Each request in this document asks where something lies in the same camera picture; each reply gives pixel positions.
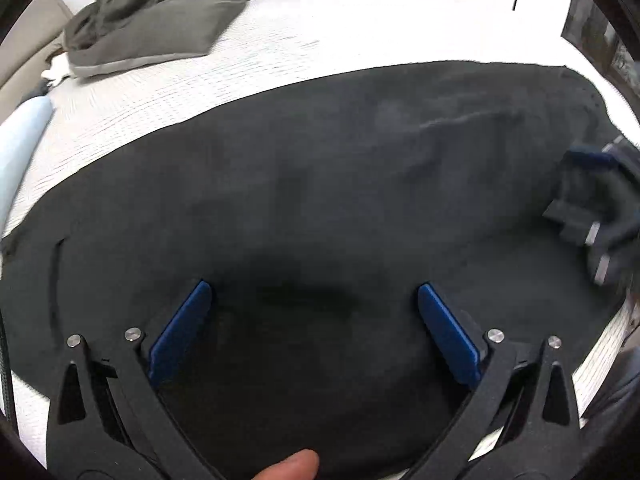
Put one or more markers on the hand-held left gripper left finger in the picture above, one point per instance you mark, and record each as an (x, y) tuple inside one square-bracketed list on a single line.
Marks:
[(180, 330)]

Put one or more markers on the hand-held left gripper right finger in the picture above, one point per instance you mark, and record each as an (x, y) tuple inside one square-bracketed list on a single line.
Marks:
[(447, 335)]

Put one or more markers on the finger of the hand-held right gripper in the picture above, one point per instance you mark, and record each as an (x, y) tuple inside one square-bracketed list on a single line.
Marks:
[(575, 195)]

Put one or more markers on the black pants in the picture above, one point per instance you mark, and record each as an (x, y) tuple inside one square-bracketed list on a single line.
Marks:
[(325, 185)]

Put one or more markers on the person's left hand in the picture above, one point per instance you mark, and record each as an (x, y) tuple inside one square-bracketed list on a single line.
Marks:
[(287, 466)]

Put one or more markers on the light blue pillow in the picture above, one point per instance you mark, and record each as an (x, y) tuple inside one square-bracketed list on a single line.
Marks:
[(20, 150)]

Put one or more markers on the bed with honeycomb cover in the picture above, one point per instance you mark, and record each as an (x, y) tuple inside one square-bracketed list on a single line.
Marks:
[(250, 55)]

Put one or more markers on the grey white plush toy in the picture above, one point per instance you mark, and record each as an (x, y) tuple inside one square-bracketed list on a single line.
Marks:
[(52, 72)]

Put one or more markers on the beige padded headboard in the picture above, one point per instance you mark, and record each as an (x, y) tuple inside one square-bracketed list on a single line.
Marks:
[(30, 45)]

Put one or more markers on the dark grey duvet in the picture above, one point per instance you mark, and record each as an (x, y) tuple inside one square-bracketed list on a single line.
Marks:
[(200, 5)]

